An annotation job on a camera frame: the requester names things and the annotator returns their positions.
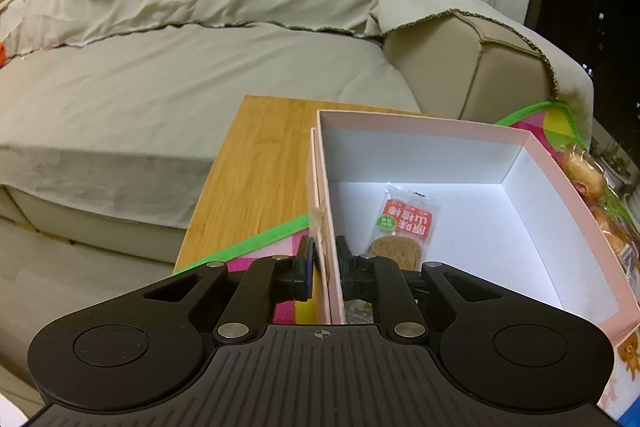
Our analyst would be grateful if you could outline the pink cardboard box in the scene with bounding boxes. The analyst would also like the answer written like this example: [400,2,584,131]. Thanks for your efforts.
[308,110,639,345]

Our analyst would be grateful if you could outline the bagged bread rolls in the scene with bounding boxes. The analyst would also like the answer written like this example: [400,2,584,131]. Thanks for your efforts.
[560,143,639,277]

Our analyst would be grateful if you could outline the beige covered sofa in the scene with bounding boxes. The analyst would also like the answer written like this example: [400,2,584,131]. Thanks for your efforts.
[1,0,593,262]

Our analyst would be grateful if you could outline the wooden side table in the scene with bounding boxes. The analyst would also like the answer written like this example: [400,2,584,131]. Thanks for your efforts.
[172,94,442,273]

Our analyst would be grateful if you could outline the colourful cartoon play mat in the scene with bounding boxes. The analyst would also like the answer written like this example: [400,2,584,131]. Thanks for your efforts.
[204,108,639,418]

